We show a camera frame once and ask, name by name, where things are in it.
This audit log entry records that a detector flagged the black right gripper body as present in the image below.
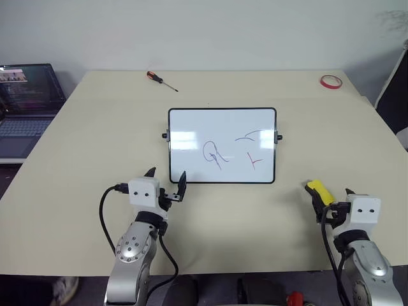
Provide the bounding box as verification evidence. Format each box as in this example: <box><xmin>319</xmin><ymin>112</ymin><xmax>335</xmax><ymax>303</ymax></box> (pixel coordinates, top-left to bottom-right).
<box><xmin>316</xmin><ymin>201</ymin><xmax>350</xmax><ymax>228</ymax></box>

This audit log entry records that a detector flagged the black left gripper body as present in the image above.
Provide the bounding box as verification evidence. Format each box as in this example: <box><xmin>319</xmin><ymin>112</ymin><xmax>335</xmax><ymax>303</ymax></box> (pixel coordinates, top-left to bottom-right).
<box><xmin>158</xmin><ymin>187</ymin><xmax>180</xmax><ymax>212</ymax></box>

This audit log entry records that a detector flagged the yellow whiteboard eraser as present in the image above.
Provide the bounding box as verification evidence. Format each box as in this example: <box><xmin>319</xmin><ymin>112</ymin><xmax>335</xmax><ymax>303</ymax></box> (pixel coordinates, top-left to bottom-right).
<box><xmin>302</xmin><ymin>179</ymin><xmax>335</xmax><ymax>205</ymax></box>

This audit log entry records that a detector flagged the black-framed whiteboard with stand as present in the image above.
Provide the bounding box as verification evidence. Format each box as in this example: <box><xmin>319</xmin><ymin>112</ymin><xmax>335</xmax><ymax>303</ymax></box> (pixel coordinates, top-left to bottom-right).
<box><xmin>161</xmin><ymin>107</ymin><xmax>284</xmax><ymax>185</ymax></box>

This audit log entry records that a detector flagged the orange and black screwdriver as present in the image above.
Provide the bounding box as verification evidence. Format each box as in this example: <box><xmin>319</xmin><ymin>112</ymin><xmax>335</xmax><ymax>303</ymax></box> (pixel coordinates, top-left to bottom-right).
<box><xmin>146</xmin><ymin>71</ymin><xmax>179</xmax><ymax>93</ymax></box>

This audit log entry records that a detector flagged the small red object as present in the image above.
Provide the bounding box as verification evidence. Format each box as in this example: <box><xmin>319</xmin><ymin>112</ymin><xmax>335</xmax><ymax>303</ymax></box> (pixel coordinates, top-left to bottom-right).
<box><xmin>286</xmin><ymin>291</ymin><xmax>304</xmax><ymax>306</ymax></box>

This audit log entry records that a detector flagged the black panel with white edge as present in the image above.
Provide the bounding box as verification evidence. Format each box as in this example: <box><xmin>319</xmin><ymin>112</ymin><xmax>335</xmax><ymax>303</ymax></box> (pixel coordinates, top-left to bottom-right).
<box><xmin>374</xmin><ymin>44</ymin><xmax>408</xmax><ymax>152</ymax></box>

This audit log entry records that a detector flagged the red tape roll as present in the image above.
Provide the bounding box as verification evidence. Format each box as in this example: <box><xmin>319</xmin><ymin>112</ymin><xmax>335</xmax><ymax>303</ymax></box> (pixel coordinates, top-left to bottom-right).
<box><xmin>319</xmin><ymin>75</ymin><xmax>344</xmax><ymax>91</ymax></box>

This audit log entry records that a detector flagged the grey shoe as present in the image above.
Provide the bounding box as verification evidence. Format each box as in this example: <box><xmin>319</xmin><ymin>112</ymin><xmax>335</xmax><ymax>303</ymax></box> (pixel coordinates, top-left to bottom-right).
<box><xmin>50</xmin><ymin>276</ymin><xmax>80</xmax><ymax>306</ymax></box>

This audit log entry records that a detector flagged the open grey laptop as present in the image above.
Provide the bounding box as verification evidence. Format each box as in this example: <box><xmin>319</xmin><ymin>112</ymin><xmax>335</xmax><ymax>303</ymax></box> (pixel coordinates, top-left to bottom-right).
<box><xmin>0</xmin><ymin>62</ymin><xmax>68</xmax><ymax>160</ymax></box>

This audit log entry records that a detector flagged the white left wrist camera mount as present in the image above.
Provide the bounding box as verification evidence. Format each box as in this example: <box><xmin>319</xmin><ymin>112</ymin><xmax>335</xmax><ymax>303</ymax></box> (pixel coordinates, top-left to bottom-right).
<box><xmin>127</xmin><ymin>177</ymin><xmax>160</xmax><ymax>207</ymax></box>

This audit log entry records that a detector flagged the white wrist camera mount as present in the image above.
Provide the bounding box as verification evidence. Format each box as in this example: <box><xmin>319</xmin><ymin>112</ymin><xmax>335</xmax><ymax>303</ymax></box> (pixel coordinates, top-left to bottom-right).
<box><xmin>127</xmin><ymin>177</ymin><xmax>160</xmax><ymax>207</ymax></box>
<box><xmin>346</xmin><ymin>194</ymin><xmax>382</xmax><ymax>232</ymax></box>

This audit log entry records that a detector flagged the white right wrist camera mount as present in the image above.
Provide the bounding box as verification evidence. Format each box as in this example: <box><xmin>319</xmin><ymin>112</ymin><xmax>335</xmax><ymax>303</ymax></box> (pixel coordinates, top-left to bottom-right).
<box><xmin>346</xmin><ymin>194</ymin><xmax>382</xmax><ymax>232</ymax></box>

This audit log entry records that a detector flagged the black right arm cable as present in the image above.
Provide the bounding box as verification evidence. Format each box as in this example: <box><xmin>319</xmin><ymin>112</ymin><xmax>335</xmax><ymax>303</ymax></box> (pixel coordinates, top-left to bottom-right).
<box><xmin>319</xmin><ymin>203</ymin><xmax>353</xmax><ymax>306</ymax></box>

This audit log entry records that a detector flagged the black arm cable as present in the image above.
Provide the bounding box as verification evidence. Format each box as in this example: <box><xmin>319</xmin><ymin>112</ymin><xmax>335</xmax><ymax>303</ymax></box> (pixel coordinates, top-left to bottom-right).
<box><xmin>99</xmin><ymin>182</ymin><xmax>180</xmax><ymax>306</ymax></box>
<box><xmin>319</xmin><ymin>203</ymin><xmax>353</xmax><ymax>306</ymax></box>

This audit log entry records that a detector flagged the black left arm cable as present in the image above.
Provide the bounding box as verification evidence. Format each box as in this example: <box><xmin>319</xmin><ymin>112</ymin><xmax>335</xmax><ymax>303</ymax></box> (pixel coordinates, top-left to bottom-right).
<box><xmin>99</xmin><ymin>182</ymin><xmax>180</xmax><ymax>306</ymax></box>

